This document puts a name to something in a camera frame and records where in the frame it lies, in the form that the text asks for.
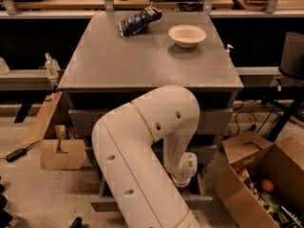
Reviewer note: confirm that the grey bottom drawer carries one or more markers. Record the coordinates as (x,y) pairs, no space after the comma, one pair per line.
(194,194)

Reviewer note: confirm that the grey drawer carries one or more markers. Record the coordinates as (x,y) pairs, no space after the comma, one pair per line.
(194,194)
(205,153)
(212,121)

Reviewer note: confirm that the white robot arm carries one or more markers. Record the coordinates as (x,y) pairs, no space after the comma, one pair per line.
(141,150)

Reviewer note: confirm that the grey middle drawer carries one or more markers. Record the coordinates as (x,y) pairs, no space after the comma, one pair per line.
(205,153)

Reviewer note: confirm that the grey top drawer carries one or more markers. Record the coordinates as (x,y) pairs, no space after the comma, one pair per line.
(212,121)

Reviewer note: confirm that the black object floor bottom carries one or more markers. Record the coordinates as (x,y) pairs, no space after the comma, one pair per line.
(77,223)

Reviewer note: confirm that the grey drawer cabinet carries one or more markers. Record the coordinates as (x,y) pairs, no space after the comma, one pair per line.
(107,70)

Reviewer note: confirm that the red apple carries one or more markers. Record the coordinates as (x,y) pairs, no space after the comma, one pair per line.
(267,186)

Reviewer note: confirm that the green snack packet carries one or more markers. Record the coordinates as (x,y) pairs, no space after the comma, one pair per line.
(269,199)

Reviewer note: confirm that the cardboard box right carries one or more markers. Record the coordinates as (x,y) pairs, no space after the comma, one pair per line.
(282,163)

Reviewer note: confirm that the cardboard box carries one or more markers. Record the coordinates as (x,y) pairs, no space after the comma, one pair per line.
(61,147)
(282,163)

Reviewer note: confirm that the cardboard box left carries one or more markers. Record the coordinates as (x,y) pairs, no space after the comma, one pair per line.
(61,147)

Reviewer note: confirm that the small pump bottle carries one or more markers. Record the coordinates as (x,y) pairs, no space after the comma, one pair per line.
(229,48)

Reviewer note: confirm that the white paper bowl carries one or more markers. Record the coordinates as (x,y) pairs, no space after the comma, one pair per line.
(187,36)

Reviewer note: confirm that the black office chair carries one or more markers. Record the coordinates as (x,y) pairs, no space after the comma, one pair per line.
(291,66)

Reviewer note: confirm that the blue chip bag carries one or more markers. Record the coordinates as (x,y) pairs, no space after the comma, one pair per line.
(135,23)

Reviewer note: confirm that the black power adapter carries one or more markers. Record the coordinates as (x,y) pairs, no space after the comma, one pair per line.
(11,157)

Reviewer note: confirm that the clear plastic bottle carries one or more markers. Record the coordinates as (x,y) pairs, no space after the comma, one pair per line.
(51,66)

